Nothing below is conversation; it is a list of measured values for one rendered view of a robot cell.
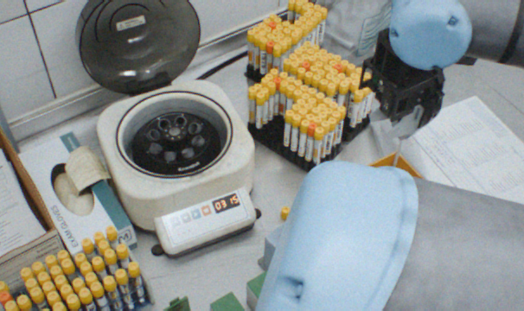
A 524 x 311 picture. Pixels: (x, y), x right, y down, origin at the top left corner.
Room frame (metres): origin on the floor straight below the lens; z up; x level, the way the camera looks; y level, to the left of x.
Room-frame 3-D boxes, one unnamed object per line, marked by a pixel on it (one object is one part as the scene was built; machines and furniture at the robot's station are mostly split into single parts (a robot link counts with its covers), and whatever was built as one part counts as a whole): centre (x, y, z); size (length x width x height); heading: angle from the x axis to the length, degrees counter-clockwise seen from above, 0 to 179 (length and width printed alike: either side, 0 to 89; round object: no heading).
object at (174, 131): (0.73, 0.15, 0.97); 0.15 x 0.15 x 0.07
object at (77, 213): (0.64, 0.31, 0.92); 0.24 x 0.12 x 0.10; 35
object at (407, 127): (0.60, -0.19, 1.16); 0.06 x 0.03 x 0.09; 123
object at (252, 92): (0.84, 0.02, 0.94); 0.02 x 0.02 x 0.11
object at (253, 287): (0.47, -0.01, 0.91); 0.05 x 0.04 x 0.07; 35
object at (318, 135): (0.75, -0.10, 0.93); 0.02 x 0.02 x 0.11
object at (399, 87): (0.61, -0.18, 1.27); 0.09 x 0.08 x 0.12; 123
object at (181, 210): (0.71, 0.14, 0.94); 0.30 x 0.24 x 0.12; 26
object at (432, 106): (0.61, -0.21, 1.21); 0.05 x 0.02 x 0.09; 33
